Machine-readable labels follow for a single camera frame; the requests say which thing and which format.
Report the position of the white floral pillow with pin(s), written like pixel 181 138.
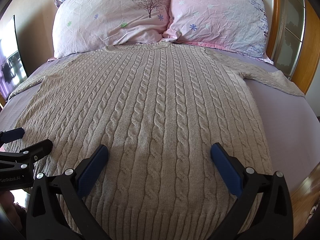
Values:
pixel 86 25

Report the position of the dark framed window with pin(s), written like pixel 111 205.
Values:
pixel 12 68

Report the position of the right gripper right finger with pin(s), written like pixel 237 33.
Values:
pixel 274 217

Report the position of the wooden headboard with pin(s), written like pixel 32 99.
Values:
pixel 293 44

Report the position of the pink floral pillow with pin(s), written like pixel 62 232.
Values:
pixel 238 26

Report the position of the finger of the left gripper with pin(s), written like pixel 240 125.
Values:
pixel 11 135
pixel 29 155

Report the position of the lilac bed sheet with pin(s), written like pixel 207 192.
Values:
pixel 291 126

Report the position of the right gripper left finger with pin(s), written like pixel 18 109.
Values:
pixel 56 209

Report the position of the beige cable knit sweater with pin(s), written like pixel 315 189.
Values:
pixel 158 108

